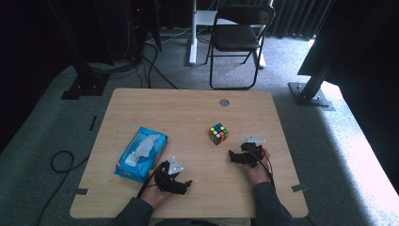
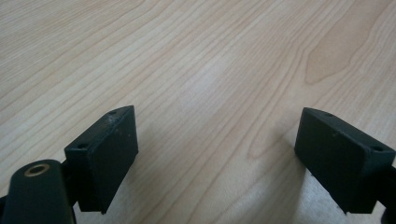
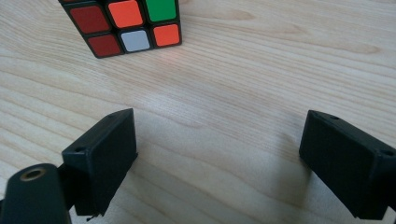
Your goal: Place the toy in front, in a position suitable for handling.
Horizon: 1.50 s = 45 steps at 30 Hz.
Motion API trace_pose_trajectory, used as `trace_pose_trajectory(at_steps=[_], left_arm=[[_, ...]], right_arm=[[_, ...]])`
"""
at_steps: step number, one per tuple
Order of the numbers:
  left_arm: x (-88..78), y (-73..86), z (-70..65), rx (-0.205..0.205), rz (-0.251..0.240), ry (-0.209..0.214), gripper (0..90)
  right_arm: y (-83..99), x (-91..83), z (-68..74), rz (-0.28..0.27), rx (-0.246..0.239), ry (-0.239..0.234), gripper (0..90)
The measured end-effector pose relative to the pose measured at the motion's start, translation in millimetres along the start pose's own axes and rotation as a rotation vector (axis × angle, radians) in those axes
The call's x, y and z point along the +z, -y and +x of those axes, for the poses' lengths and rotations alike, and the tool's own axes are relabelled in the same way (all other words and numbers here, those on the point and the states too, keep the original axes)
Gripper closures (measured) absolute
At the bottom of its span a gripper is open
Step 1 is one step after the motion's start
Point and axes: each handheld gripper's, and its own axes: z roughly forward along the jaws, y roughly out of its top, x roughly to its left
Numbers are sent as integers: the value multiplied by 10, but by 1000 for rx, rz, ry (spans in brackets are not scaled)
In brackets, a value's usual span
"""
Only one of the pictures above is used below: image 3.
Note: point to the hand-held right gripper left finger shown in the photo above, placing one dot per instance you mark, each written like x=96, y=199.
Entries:
x=102, y=161

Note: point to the multicoloured puzzle cube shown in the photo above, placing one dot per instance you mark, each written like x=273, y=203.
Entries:
x=126, y=14

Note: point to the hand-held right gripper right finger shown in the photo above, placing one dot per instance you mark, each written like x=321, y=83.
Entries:
x=348, y=161

